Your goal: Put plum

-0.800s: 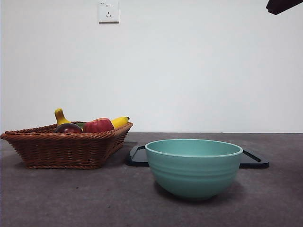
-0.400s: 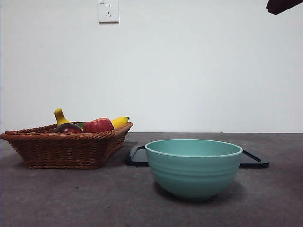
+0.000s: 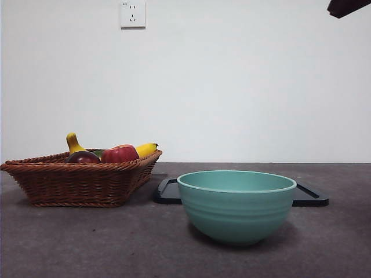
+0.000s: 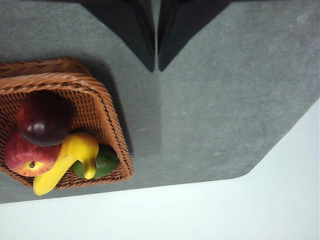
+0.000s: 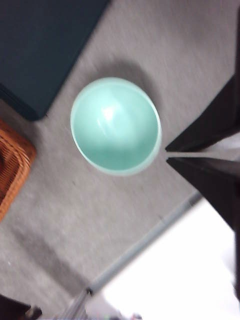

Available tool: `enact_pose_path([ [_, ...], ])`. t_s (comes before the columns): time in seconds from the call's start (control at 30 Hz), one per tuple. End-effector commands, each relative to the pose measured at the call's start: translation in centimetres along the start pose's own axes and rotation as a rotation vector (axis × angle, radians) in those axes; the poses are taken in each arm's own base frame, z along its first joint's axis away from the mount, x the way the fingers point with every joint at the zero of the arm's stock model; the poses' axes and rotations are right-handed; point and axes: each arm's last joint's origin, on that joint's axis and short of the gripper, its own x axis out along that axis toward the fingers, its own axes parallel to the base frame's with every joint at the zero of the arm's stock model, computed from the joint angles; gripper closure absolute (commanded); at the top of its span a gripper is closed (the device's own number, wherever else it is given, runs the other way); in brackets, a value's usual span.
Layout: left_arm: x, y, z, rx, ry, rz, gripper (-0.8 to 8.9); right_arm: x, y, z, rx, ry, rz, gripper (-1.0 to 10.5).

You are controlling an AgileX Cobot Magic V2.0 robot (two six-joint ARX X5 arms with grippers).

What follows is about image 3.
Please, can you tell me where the white wall power socket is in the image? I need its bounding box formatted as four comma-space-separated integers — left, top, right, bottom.
120, 0, 147, 30

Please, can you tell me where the dark purple plum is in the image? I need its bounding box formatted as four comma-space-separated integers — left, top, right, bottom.
65, 150, 102, 164

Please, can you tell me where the yellow banana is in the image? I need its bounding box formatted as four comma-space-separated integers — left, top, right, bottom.
66, 132, 160, 159

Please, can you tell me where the brown wicker basket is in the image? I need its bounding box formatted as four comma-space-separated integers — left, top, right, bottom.
0, 149, 163, 208

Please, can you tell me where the black rectangular tray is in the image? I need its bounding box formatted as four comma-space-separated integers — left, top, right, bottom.
152, 177, 330, 207

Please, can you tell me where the teal ribbed bowl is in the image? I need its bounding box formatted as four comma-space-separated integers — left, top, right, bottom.
176, 170, 298, 247

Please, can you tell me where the red apple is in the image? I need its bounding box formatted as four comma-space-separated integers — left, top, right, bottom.
101, 144, 140, 163

